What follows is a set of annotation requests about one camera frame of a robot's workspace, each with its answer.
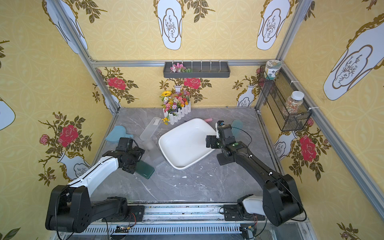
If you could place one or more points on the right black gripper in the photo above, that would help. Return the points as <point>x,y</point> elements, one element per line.
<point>214,141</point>

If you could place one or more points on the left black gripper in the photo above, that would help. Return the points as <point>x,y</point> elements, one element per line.
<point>135,163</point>

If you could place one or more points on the teal translucent pencil case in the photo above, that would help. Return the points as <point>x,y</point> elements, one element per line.
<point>237,127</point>

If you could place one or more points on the dark green pencil case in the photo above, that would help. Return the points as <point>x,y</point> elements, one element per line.
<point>145,170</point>

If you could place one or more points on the black pencil case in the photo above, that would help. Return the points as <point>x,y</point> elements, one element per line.
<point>224,160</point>

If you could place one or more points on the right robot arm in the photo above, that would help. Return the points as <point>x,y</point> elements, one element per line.
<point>281,200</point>

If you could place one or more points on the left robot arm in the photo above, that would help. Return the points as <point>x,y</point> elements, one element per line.
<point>70,207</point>

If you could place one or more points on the clear plastic pencil case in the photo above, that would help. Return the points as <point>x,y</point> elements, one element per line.
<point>150,129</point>

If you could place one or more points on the white storage box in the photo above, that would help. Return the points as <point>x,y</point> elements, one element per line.
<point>185,145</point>

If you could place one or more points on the flower pot with white fence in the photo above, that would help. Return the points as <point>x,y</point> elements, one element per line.
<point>175,106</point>

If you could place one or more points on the left circuit board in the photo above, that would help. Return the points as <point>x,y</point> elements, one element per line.
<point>122,229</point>

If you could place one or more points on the circuit board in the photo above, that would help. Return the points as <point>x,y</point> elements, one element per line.
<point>247,234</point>
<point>122,229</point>

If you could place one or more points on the clear jar white lid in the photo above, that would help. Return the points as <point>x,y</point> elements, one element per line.
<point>293,103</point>

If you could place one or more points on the pink flowers on shelf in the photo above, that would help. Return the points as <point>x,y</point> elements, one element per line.
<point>179,68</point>

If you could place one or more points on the jar with patterned label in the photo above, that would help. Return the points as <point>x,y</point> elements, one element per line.
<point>272,69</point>

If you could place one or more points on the right circuit board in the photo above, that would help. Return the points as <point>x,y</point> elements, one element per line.
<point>247,234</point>

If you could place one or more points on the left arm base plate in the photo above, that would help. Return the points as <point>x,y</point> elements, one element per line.
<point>136,212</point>

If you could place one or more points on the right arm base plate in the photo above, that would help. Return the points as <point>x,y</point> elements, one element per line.
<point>238,213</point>

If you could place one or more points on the black wire basket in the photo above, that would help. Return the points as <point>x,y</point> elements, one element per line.
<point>272,104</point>

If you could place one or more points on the grey wall shelf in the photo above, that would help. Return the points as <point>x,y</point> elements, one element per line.
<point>200,69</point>

